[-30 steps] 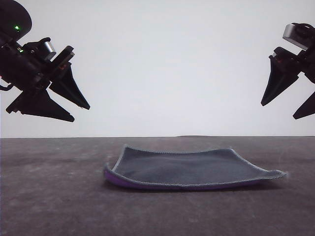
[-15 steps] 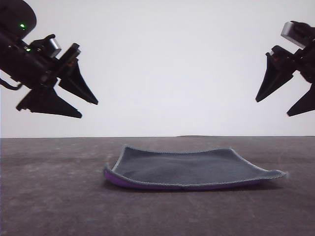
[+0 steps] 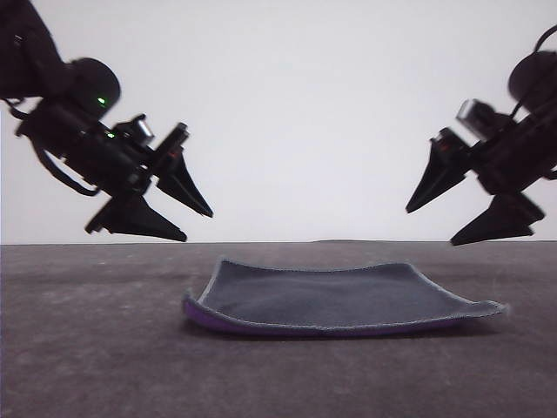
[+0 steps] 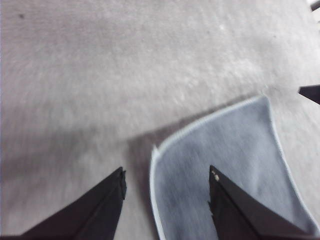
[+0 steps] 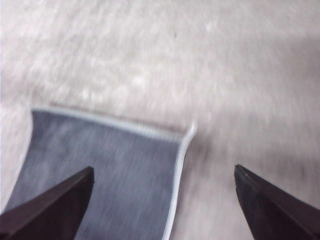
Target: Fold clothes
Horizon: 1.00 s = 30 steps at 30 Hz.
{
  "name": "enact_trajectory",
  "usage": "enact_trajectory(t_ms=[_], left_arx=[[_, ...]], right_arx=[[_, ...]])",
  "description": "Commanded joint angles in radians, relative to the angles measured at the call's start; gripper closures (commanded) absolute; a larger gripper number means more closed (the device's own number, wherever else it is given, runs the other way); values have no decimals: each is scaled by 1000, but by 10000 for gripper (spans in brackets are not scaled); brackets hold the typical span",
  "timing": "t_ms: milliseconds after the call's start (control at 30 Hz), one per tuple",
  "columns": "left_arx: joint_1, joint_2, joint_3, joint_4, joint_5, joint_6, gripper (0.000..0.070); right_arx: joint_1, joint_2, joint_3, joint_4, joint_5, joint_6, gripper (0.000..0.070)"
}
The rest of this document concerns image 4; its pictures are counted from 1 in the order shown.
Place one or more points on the purple towel with grey hem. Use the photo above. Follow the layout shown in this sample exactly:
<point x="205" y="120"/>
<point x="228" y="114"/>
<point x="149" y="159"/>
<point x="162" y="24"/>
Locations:
<point x="237" y="140"/>

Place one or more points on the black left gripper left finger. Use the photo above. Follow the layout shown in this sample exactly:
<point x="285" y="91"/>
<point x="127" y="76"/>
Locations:
<point x="82" y="217"/>

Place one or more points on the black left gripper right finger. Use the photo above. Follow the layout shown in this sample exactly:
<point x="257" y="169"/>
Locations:
<point x="245" y="220"/>

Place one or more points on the grey table cloth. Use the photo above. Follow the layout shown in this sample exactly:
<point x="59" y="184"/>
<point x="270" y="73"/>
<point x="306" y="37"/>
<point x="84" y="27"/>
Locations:
<point x="100" y="75"/>

